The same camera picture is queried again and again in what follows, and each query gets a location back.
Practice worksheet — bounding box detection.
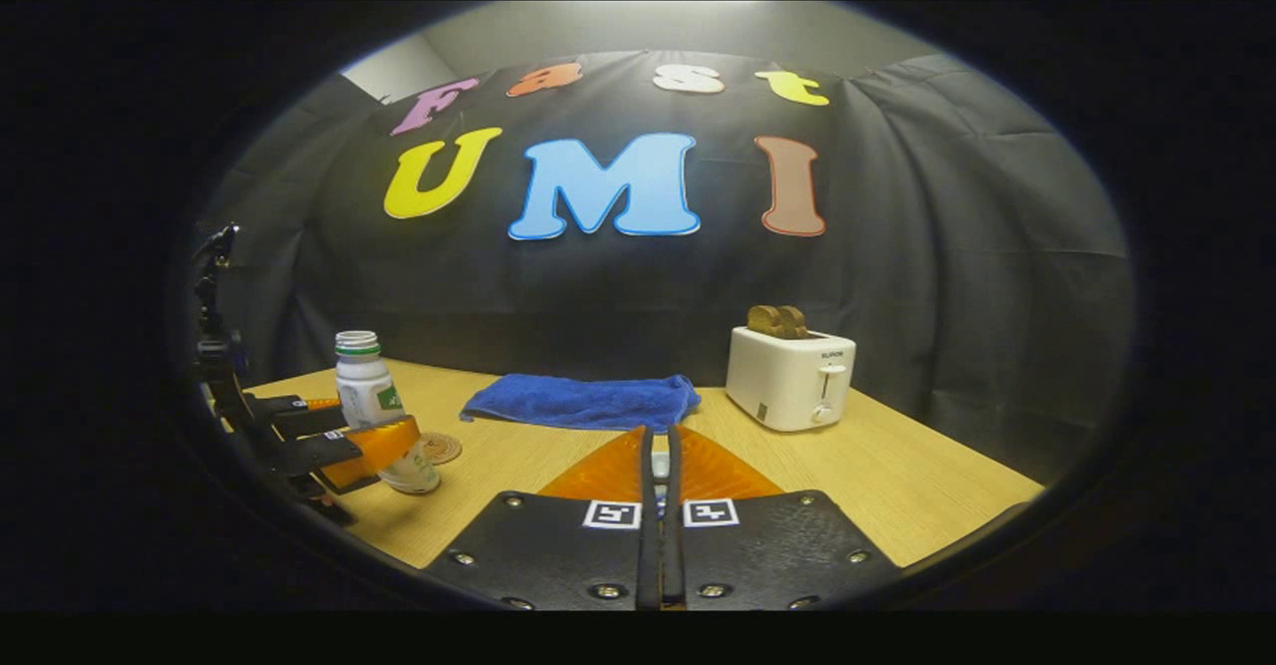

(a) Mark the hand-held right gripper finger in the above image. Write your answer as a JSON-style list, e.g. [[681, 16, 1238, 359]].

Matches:
[[666, 424, 898, 611], [424, 426, 661, 611]]

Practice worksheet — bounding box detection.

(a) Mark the white plastic water bottle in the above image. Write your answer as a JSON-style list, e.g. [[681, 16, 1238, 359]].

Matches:
[[334, 331, 442, 496]]

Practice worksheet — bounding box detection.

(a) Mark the blue towel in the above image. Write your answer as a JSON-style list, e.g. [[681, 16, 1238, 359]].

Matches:
[[460, 374, 702, 434]]

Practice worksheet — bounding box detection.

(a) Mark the white toaster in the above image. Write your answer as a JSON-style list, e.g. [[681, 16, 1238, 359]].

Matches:
[[725, 325, 857, 433]]

